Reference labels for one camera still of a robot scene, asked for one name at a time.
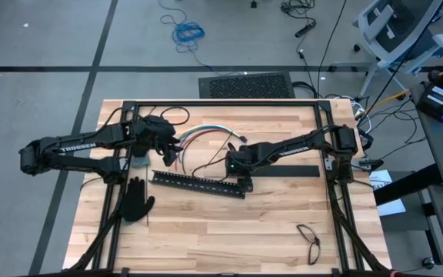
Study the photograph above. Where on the black aluminium table frame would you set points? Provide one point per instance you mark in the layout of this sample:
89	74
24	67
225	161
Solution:
116	231

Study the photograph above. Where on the black clamp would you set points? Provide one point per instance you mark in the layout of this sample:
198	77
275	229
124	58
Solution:
371	164

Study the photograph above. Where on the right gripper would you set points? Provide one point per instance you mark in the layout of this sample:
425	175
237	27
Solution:
238	161

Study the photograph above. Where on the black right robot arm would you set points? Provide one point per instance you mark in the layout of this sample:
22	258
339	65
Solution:
294	150

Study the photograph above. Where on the black perforated computer case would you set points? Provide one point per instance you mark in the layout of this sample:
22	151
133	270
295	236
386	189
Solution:
244	85

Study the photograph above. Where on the black desk crossbar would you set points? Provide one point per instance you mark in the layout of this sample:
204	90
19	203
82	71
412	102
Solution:
410	184

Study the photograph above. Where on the black chair caster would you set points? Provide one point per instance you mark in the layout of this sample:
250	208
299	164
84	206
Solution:
428	263

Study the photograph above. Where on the black device blue light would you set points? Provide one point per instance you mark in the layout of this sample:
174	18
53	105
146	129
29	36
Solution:
433	102

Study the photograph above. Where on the grey mesh office chair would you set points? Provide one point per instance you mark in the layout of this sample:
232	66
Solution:
383	46

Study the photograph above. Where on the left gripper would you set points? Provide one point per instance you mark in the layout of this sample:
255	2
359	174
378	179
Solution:
160	131

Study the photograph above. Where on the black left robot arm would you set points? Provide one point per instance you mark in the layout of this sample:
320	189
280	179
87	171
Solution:
79	147

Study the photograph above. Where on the black duct cover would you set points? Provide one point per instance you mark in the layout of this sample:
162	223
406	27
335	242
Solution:
290	171

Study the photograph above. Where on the black-framed eyeglasses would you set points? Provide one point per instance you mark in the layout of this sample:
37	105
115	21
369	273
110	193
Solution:
315	241

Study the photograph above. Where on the white paper sheet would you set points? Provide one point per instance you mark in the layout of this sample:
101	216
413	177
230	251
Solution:
392	207

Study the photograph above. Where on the grey metal bracket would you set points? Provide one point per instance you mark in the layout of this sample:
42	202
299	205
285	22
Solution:
327	164

